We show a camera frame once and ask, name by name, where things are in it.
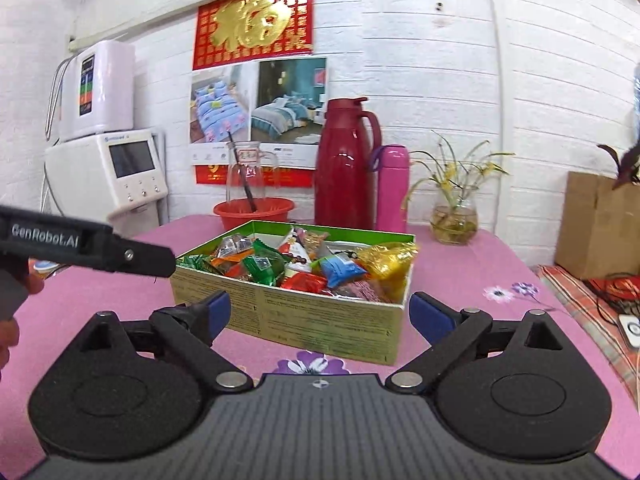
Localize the pink thermos bottle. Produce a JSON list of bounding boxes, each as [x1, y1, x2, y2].
[[370, 144, 411, 233]]

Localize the white round-button device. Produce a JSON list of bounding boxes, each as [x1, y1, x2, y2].
[[617, 314, 640, 348]]

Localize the white machine with screen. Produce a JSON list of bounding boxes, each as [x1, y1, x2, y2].
[[44, 128, 168, 236]]

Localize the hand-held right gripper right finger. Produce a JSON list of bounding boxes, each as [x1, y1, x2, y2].
[[386, 291, 581, 393]]

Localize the orange plastic basin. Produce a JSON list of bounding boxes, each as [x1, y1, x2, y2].
[[27, 259, 73, 281]]

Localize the blue white snack packet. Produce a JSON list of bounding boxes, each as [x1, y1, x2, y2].
[[317, 252, 368, 288]]

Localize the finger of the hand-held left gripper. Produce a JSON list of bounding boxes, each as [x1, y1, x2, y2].
[[112, 233, 177, 279]]

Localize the white water purifier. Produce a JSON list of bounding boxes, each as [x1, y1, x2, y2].
[[45, 40, 137, 143]]

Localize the glass vase with plant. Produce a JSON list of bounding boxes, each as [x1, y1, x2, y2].
[[402, 130, 516, 247]]

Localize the white red snack packet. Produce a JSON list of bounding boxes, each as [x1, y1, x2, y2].
[[277, 227, 313, 266]]

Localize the black stirring stick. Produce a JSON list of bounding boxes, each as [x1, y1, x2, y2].
[[227, 130, 258, 213]]

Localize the wall poster calendar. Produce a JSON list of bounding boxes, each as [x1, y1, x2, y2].
[[189, 0, 330, 187]]

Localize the dark purple leafy plant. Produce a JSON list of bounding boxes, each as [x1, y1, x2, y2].
[[597, 140, 640, 191]]

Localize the orange snack packet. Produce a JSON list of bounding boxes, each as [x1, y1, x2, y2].
[[210, 255, 251, 277]]

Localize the red dried fruit packet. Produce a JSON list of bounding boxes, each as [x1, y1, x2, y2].
[[332, 280, 386, 303]]

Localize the brown cardboard box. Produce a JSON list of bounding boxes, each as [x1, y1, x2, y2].
[[555, 171, 640, 281]]

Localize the red and black cables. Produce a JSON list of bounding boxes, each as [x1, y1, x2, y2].
[[585, 272, 640, 313]]

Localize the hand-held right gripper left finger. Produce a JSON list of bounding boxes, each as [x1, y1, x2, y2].
[[70, 289, 254, 394]]

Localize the clear pastry packet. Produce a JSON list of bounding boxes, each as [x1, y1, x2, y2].
[[215, 234, 256, 256]]

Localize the green cardboard box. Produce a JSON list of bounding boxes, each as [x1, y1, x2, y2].
[[169, 220, 417, 367]]

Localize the pink floral tablecloth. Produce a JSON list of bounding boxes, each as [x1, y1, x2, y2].
[[0, 214, 640, 480]]

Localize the red thermos jug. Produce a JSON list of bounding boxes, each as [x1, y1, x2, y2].
[[314, 97, 383, 231]]

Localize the plaid blanket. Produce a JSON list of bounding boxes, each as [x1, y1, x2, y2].
[[532, 265, 640, 396]]

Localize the red plastic basin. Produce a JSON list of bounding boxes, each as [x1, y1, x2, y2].
[[213, 197, 296, 233]]

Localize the small green snack packet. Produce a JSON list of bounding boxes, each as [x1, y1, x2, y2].
[[176, 254, 223, 275]]

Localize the white plastic packet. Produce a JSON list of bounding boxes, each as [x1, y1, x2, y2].
[[325, 240, 373, 261]]

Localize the golden crinkly snack packet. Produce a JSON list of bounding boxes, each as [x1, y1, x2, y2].
[[357, 241, 420, 303]]

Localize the person's left hand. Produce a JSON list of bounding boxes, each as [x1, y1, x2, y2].
[[0, 264, 47, 383]]

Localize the dark green foil packet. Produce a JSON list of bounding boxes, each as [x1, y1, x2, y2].
[[240, 240, 288, 288]]

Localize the red fried balls packet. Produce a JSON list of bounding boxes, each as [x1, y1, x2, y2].
[[281, 272, 333, 296]]

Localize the glass pitcher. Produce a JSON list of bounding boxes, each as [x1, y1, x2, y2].
[[225, 141, 281, 213]]

